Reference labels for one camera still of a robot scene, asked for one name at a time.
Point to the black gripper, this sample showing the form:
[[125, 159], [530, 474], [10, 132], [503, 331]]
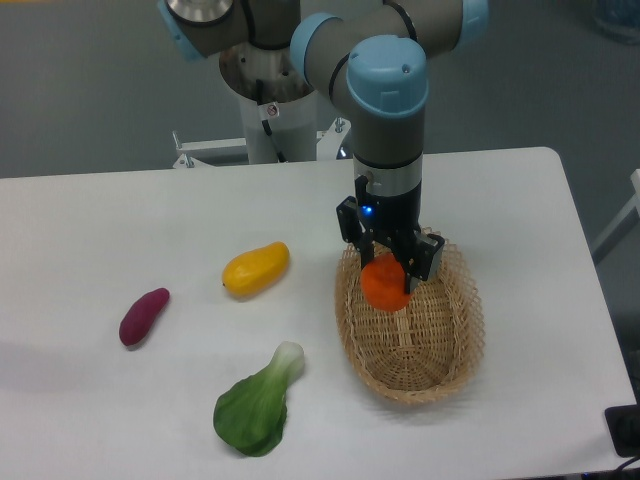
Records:
[[391, 221]]

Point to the orange fruit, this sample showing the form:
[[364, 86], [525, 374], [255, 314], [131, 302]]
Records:
[[383, 283]]

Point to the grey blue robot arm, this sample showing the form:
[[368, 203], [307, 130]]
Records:
[[373, 70]]

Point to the woven wicker basket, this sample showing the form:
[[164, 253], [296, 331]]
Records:
[[424, 352]]

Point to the yellow mango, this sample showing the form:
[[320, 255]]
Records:
[[254, 271]]

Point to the green bok choy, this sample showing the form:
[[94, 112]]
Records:
[[250, 417]]

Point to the purple sweet potato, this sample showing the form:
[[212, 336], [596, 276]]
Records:
[[141, 316]]

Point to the black device at table edge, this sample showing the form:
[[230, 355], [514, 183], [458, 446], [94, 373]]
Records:
[[623, 426]]

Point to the blue object top right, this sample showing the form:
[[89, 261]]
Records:
[[617, 19]]

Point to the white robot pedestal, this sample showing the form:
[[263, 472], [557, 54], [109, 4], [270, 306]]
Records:
[[280, 115]]

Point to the white metal frame right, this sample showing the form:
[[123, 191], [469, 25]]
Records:
[[619, 226]]

